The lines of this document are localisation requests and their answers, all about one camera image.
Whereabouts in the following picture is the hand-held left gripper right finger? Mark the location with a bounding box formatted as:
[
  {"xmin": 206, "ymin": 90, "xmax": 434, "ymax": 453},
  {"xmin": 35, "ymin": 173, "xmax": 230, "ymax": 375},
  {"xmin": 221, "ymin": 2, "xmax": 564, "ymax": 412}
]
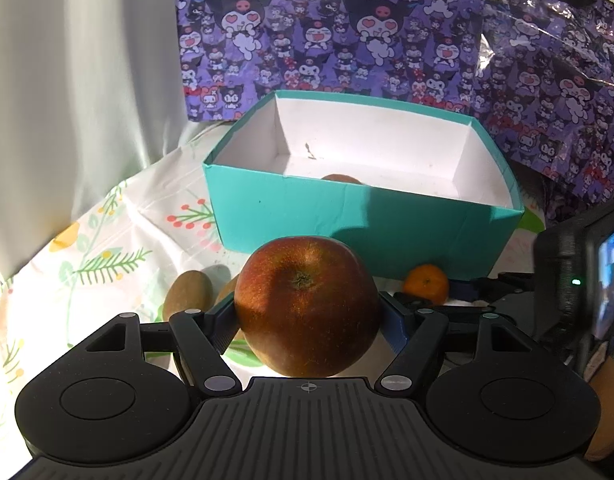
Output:
[{"xmin": 377, "ymin": 291, "xmax": 540, "ymax": 395}]

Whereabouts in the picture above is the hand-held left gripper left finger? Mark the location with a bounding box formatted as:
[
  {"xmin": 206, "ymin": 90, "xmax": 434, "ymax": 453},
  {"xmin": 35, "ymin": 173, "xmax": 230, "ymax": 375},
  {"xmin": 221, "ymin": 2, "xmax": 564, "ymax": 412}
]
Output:
[{"xmin": 84, "ymin": 292, "xmax": 245, "ymax": 396}]

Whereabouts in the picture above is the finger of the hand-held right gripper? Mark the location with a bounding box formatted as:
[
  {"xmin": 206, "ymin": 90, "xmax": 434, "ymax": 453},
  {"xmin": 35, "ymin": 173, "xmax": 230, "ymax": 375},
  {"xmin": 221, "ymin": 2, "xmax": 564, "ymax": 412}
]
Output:
[{"xmin": 449, "ymin": 271, "xmax": 538, "ymax": 307}]

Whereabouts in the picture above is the brown kiwi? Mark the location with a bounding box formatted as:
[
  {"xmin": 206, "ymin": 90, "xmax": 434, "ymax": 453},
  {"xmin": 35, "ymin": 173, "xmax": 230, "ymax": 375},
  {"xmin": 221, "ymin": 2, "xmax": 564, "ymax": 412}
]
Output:
[
  {"xmin": 163, "ymin": 270, "xmax": 214, "ymax": 322},
  {"xmin": 214, "ymin": 274, "xmax": 242, "ymax": 307}
]

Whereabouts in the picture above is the orange tangerine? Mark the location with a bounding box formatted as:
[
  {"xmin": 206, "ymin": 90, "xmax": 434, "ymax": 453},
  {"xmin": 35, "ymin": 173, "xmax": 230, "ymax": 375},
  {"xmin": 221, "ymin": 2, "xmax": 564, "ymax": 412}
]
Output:
[{"xmin": 403, "ymin": 264, "xmax": 450, "ymax": 307}]

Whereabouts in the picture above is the teal cardboard box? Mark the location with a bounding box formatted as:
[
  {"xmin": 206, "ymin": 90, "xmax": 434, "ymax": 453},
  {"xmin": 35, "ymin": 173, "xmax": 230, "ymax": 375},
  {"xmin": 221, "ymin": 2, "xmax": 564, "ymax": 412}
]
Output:
[{"xmin": 203, "ymin": 90, "xmax": 526, "ymax": 281}]

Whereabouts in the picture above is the person's right hand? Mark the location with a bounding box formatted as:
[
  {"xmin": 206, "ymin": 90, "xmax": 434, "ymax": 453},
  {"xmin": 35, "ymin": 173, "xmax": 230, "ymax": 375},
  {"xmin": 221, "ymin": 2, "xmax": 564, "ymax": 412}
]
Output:
[{"xmin": 584, "ymin": 359, "xmax": 614, "ymax": 463}]

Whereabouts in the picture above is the crinkled purple cartoon print bag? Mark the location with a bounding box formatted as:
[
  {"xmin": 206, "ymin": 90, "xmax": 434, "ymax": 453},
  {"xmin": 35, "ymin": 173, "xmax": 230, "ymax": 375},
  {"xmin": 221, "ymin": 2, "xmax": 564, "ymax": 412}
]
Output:
[{"xmin": 474, "ymin": 0, "xmax": 614, "ymax": 226}]

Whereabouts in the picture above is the white curtain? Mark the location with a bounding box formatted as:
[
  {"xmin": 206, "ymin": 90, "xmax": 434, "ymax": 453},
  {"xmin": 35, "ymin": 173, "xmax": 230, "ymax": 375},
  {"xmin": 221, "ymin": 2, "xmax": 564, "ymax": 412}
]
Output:
[{"xmin": 0, "ymin": 0, "xmax": 188, "ymax": 306}]

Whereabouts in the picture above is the purple cartoon print sheet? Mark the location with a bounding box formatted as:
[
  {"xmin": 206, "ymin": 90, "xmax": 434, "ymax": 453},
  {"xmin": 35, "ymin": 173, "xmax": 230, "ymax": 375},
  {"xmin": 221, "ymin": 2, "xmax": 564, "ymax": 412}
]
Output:
[{"xmin": 173, "ymin": 0, "xmax": 482, "ymax": 123}]

